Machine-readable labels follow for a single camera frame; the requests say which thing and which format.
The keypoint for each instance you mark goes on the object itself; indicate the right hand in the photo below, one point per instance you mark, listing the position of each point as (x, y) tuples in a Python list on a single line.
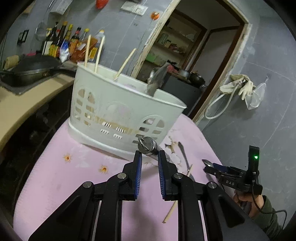
[(240, 197)]

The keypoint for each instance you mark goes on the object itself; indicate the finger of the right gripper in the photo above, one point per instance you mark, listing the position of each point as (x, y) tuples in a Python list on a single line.
[(218, 171)]

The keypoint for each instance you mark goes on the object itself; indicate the grey cabinet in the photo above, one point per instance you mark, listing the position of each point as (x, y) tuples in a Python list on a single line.
[(183, 90)]

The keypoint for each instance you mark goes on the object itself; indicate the black wok with lid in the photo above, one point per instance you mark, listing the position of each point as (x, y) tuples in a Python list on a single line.
[(33, 68)]

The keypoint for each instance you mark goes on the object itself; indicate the orange wall hook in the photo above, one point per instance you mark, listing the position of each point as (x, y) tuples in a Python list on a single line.
[(155, 15)]

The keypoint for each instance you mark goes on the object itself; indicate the clear mesh bag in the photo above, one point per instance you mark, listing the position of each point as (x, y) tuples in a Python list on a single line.
[(254, 99)]

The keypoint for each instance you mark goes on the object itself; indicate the red plastic bag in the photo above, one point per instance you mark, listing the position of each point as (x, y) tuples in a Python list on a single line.
[(100, 4)]

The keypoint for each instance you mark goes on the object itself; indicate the white plastic utensil holder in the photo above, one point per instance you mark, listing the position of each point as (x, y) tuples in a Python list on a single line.
[(110, 113)]

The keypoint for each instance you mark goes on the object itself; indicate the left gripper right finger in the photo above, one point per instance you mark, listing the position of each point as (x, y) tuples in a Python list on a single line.
[(205, 211)]

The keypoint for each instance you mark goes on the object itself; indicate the white wall socket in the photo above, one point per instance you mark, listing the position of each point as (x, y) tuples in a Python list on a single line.
[(132, 7)]

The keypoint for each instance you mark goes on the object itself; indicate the green box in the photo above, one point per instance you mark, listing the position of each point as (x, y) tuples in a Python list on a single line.
[(151, 57)]

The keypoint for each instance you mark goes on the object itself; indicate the pink table cloth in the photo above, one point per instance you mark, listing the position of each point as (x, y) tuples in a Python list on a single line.
[(65, 165)]

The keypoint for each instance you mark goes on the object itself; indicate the black pot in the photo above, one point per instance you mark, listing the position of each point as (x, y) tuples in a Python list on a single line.
[(196, 79)]

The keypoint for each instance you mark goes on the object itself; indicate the dark soy sauce bottle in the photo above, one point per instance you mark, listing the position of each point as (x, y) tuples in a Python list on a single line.
[(55, 46)]

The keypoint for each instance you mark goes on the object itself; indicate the orange spice packet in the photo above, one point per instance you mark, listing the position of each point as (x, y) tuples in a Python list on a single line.
[(79, 53)]

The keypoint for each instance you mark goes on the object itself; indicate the large oil jug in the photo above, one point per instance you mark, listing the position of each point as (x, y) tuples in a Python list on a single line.
[(94, 51)]

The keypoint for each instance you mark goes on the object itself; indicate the blue white salt bag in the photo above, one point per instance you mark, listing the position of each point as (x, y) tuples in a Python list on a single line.
[(64, 51)]

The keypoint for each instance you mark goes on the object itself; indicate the mesh strainer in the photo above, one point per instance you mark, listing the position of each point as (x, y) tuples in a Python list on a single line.
[(40, 32)]

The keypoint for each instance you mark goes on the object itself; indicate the cream rubber gloves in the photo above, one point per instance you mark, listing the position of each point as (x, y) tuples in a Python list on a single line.
[(242, 83)]

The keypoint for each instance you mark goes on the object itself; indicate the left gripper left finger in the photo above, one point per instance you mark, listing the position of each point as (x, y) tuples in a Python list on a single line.
[(94, 211)]

